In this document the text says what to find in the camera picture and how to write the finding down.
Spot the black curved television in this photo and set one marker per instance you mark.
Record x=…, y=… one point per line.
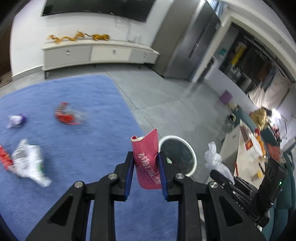
x=130, y=9

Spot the golden tiger figurine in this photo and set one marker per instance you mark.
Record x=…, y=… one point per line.
x=98, y=37

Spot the golden dragon figurine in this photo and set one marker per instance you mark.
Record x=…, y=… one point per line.
x=57, y=40

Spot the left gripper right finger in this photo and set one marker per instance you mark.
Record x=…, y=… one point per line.
x=204, y=204

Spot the grey refrigerator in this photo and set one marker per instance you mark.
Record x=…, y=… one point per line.
x=184, y=37

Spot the white basket of oranges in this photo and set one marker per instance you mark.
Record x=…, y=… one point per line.
x=252, y=145

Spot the white tv cabinet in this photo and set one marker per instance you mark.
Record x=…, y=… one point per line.
x=86, y=52

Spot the red printed wrapper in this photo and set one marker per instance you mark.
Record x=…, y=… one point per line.
x=6, y=159

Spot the white rimmed trash bin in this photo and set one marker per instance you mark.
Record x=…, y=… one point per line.
x=179, y=153

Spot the pink paper carton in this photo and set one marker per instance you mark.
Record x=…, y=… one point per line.
x=145, y=150

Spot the person in yellow jacket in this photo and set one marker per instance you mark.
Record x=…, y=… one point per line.
x=261, y=117

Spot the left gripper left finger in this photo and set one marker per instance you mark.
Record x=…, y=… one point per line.
x=87, y=210

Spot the blue fuzzy blanket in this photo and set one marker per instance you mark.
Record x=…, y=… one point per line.
x=86, y=152

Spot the red crumpled wrapper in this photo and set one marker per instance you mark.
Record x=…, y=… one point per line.
x=66, y=115

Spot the beige side table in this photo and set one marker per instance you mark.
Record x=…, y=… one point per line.
x=235, y=157

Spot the purple white wrapper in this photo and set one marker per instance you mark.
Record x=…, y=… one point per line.
x=16, y=121

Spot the white printed plastic bag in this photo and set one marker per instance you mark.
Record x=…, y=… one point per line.
x=28, y=163

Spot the purple stool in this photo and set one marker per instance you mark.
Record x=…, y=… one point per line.
x=226, y=97

